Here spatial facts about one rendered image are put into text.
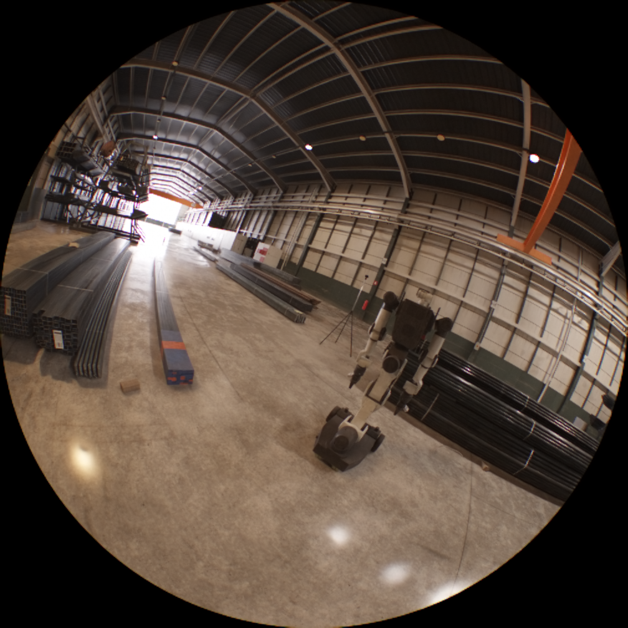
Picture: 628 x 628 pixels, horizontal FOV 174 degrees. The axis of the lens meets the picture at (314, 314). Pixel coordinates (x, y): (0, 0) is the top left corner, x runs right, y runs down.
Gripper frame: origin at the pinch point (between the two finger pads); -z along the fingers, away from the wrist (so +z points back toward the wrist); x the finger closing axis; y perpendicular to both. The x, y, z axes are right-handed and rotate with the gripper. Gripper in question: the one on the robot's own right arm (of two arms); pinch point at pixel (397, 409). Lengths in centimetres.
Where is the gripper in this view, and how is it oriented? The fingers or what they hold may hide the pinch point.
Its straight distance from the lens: 177.8
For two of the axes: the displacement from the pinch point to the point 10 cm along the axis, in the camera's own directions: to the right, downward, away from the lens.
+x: 5.8, -1.3, 8.1
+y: -7.7, -4.1, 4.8
